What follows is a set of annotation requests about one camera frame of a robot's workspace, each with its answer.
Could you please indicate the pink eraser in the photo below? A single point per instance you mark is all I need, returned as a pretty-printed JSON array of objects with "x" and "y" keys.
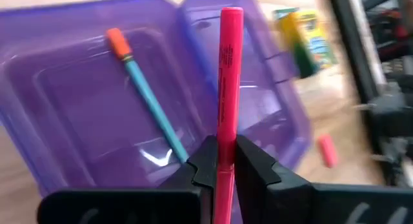
[{"x": 328, "y": 151}]

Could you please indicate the pink highlighter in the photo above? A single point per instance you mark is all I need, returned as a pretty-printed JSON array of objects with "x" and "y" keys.
[{"x": 229, "y": 88}]

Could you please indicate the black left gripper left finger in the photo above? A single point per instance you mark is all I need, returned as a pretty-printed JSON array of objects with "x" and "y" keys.
[{"x": 129, "y": 208}]

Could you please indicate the yellow green crayon box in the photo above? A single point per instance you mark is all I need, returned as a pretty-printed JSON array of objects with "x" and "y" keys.
[{"x": 317, "y": 40}]

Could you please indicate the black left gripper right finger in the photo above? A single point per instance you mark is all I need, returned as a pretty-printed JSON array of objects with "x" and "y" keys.
[{"x": 290, "y": 204}]

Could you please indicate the purple plastic supply box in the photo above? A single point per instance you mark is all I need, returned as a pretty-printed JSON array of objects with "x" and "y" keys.
[{"x": 80, "y": 104}]

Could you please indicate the teal pencil orange eraser cap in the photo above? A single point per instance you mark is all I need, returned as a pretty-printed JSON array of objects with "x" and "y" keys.
[{"x": 148, "y": 95}]

